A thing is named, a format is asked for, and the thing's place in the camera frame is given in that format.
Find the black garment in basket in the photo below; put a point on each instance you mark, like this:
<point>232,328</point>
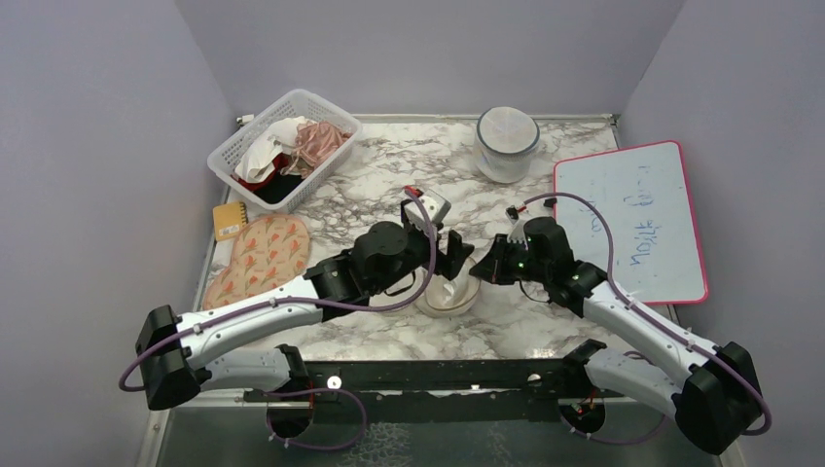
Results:
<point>278,188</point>

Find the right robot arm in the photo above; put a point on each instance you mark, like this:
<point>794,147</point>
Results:
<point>711,392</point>

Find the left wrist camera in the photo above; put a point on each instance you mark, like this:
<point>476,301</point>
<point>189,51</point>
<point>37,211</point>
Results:
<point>437,208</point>

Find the pink bra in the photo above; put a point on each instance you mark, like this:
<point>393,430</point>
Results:
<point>314,144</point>

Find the red garment in basket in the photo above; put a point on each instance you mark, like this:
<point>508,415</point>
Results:
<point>275,168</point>

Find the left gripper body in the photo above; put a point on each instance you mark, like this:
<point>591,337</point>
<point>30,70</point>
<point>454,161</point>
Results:
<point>417,245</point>

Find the pink-framed whiteboard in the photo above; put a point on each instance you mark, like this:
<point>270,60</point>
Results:
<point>637,200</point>

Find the floral oven mitt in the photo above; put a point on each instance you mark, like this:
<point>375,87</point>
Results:
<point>268,253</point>

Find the blue-rimmed mesh laundry bag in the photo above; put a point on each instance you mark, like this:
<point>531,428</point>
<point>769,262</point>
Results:
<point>505,144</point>

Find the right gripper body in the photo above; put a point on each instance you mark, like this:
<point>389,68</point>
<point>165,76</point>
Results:
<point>514,262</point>

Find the white cloth in basket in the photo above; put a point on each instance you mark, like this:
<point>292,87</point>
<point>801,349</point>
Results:
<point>277,138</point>

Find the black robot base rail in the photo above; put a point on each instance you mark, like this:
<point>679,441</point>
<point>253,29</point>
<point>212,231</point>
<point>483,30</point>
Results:
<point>427,391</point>

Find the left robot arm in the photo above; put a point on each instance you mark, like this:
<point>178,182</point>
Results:
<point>180,356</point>

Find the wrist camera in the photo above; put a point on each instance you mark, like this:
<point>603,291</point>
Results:
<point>437,208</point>
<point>515,214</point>

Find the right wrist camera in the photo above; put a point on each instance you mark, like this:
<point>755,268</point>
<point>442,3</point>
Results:
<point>515,214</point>

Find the beige-rimmed mesh laundry bag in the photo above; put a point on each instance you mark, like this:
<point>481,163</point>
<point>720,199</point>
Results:
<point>441,299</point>

